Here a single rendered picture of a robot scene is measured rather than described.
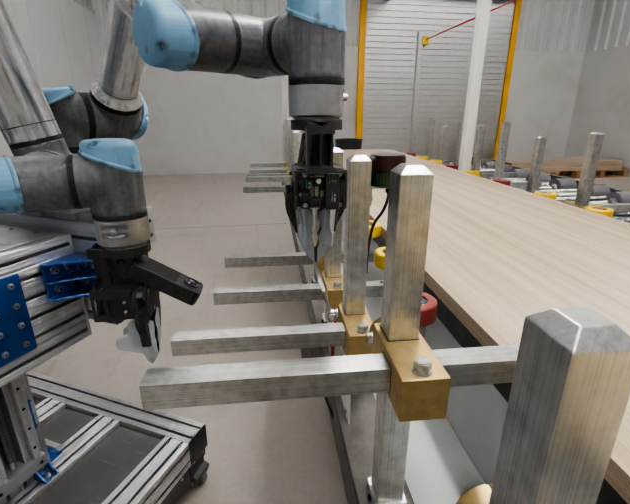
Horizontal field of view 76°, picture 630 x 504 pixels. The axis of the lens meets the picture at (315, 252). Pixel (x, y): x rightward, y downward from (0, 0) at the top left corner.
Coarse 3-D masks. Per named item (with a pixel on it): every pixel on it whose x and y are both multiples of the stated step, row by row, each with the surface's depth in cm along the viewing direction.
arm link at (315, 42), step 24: (288, 0) 50; (312, 0) 48; (336, 0) 48; (288, 24) 50; (312, 24) 48; (336, 24) 49; (288, 48) 51; (312, 48) 49; (336, 48) 50; (288, 72) 53; (312, 72) 50; (336, 72) 51
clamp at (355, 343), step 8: (344, 312) 73; (344, 320) 71; (352, 320) 71; (360, 320) 71; (368, 320) 71; (352, 328) 68; (368, 328) 68; (352, 336) 66; (360, 336) 66; (352, 344) 66; (360, 344) 66; (352, 352) 67; (360, 352) 67; (368, 352) 67
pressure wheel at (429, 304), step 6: (426, 294) 72; (426, 300) 70; (432, 300) 70; (426, 306) 68; (432, 306) 68; (426, 312) 67; (432, 312) 68; (420, 318) 67; (426, 318) 68; (432, 318) 68; (420, 324) 68; (426, 324) 68
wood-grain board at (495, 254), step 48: (384, 192) 165; (432, 192) 165; (480, 192) 165; (528, 192) 165; (432, 240) 104; (480, 240) 104; (528, 240) 104; (576, 240) 104; (624, 240) 104; (432, 288) 81; (480, 288) 76; (528, 288) 76; (576, 288) 76; (624, 288) 76; (480, 336) 63; (624, 432) 42; (624, 480) 38
